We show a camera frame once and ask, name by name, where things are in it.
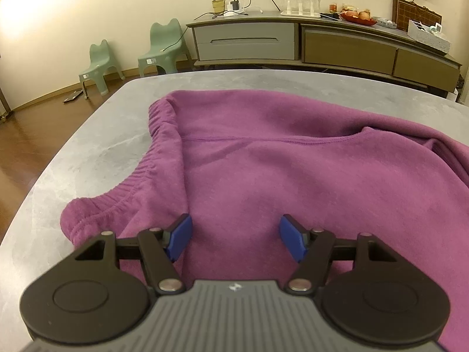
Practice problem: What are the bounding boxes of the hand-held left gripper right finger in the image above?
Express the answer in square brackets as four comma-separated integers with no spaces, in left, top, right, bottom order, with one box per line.
[279,214,402,296]

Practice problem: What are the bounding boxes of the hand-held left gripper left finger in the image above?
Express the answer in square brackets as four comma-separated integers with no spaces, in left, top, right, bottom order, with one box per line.
[75,213,193,296]

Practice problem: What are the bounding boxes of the purple sweatpants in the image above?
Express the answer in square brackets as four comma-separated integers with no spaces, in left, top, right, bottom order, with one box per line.
[60,89,469,352]

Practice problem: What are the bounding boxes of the dark flat floor item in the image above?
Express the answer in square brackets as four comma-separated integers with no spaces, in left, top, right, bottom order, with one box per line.
[63,81,89,103]

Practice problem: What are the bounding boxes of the large green plastic chair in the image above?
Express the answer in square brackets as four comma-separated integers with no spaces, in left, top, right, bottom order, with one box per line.
[137,18,193,78]

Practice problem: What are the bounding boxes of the long grey brown cabinet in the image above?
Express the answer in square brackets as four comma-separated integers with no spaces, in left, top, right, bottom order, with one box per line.
[186,10,463,99]

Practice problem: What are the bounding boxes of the small green plastic chair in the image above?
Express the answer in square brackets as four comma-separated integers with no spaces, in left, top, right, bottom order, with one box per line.
[78,40,124,95]

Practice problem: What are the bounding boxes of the red fruit plate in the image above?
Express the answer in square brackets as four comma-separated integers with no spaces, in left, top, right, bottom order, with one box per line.
[340,9,377,26]

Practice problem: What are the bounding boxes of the white power strip with chargers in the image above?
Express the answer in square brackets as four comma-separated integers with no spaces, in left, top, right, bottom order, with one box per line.
[223,0,247,17]

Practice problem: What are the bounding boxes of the clear glass cup rack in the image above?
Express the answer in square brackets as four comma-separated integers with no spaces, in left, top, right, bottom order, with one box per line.
[280,0,322,17]

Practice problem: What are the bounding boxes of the white storage box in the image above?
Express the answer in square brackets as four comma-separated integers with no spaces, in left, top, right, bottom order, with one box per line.
[407,19,452,53]

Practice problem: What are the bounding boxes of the brown framed board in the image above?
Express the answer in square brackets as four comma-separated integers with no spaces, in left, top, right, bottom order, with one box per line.
[393,0,442,32]

